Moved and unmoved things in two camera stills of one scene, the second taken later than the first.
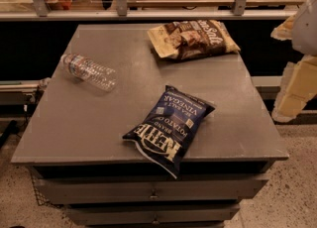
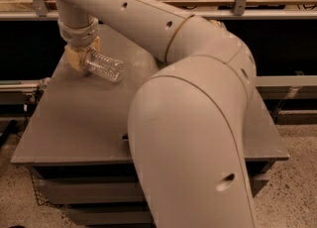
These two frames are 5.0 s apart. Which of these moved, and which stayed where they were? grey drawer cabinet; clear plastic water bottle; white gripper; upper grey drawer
Moved: white gripper; clear plastic water bottle
Stayed: grey drawer cabinet; upper grey drawer
